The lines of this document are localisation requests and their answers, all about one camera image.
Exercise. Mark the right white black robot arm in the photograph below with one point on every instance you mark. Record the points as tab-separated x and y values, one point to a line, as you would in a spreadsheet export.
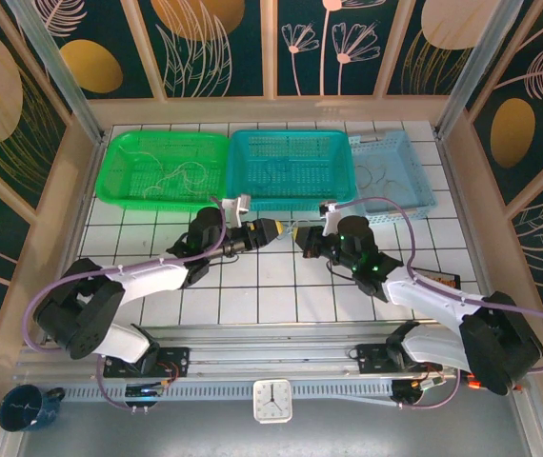
500	343

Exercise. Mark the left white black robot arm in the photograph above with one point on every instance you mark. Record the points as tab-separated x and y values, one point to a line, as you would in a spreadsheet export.
147	283

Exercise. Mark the teal plastic basket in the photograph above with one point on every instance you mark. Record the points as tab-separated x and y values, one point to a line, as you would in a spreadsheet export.
319	157

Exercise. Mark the green plastic basket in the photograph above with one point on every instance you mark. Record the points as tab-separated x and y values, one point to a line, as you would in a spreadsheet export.
124	190

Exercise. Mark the light blue plastic basket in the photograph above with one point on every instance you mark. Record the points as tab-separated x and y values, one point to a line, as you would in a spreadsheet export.
400	152

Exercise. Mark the black box with orange print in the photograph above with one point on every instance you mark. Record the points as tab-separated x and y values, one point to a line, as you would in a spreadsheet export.
445	280

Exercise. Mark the white square clock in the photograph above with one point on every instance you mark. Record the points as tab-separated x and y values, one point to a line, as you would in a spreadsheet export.
273	401

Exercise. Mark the black connector module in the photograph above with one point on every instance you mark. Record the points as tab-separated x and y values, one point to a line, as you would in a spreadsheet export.
144	391
407	392

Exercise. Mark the orange black hand tool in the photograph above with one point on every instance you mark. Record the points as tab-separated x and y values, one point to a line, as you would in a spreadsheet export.
471	383

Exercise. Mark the dark blue mug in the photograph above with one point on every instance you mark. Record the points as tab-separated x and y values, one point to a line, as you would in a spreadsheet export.
19	411

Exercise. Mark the aluminium rail base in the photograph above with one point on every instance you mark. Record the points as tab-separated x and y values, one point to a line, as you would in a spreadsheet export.
271	354

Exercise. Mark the aluminium frame post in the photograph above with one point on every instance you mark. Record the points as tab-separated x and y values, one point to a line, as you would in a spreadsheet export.
59	71
475	71

